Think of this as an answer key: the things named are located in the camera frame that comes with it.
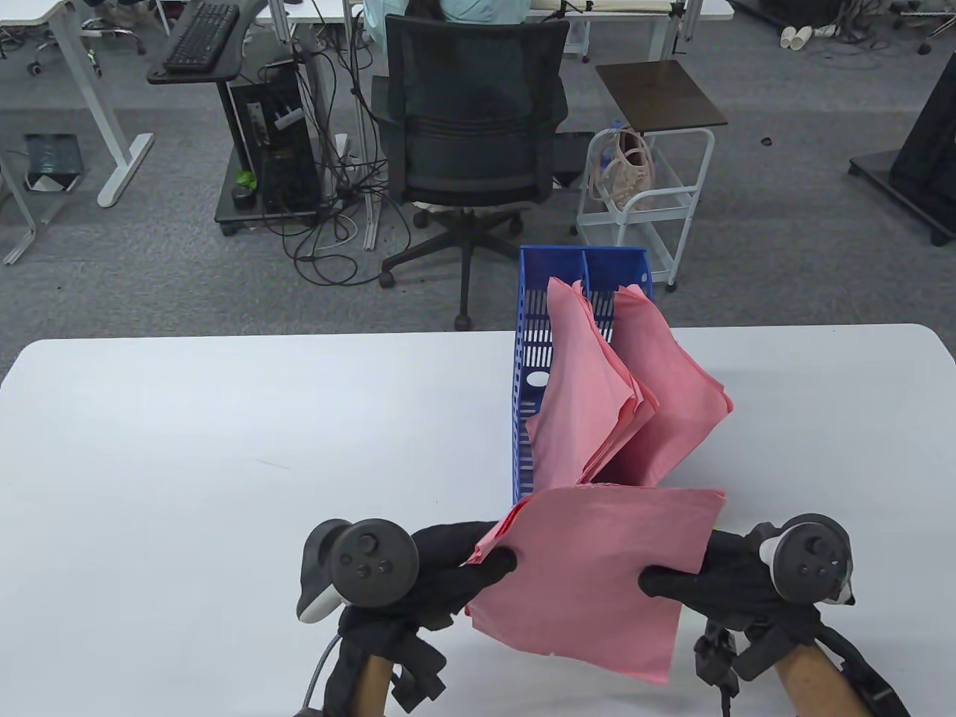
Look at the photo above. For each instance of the person's left hand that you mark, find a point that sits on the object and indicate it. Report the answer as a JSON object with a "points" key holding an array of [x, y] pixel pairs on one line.
{"points": [[441, 590]]}

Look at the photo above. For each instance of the person's right hand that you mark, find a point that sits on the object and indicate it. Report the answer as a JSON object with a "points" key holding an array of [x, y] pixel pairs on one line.
{"points": [[732, 590]]}

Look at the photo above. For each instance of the black white handheld controller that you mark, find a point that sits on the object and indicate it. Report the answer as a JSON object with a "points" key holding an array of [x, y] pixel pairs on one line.
{"points": [[810, 556], [373, 560]]}

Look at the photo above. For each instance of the pink paper stack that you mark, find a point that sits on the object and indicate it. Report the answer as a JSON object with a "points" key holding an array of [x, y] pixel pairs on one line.
{"points": [[672, 388], [597, 575], [582, 373]]}

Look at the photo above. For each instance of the person's left forearm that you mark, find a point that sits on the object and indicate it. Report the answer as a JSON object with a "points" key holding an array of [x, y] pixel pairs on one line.
{"points": [[372, 691]]}

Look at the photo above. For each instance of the person's right forearm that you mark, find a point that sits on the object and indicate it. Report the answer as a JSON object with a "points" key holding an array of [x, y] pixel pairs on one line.
{"points": [[814, 687]]}

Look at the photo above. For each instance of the blue plastic file basket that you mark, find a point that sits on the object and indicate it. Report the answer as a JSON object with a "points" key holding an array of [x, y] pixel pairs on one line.
{"points": [[545, 261]]}

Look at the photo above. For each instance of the beige handbag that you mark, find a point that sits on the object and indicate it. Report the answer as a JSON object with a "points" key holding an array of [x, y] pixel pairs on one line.
{"points": [[635, 179]]}

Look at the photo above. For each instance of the small black round object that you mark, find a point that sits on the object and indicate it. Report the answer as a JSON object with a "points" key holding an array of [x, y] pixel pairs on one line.
{"points": [[243, 197]]}

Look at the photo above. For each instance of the white power strip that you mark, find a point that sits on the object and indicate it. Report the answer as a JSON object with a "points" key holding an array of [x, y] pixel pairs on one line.
{"points": [[342, 153]]}

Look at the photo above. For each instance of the small green object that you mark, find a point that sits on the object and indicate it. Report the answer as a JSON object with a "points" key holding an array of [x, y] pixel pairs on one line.
{"points": [[246, 179]]}

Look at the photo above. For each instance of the white metal cart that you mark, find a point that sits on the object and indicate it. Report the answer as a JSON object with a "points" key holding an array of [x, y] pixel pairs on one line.
{"points": [[687, 132]]}

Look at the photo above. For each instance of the black computer tower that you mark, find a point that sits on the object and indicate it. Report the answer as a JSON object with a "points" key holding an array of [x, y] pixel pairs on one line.
{"points": [[284, 149]]}

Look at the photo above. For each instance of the brown side table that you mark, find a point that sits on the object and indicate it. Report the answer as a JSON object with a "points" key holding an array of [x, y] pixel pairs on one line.
{"points": [[657, 93]]}

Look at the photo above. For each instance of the black mesh office chair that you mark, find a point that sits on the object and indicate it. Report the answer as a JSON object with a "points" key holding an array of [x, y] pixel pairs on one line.
{"points": [[478, 82]]}

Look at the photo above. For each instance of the white slipper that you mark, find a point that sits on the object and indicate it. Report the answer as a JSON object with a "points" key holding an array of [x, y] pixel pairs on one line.
{"points": [[804, 37], [788, 37]]}

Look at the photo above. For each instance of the black computer cart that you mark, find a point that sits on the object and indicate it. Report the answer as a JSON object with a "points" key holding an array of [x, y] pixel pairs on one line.
{"points": [[187, 77]]}

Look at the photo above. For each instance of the white desk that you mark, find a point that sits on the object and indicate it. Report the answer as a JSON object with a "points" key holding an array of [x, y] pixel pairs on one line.
{"points": [[84, 67], [702, 9]]}

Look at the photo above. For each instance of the black keyboard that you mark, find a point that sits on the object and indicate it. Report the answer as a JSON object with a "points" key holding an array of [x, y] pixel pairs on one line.
{"points": [[202, 37]]}

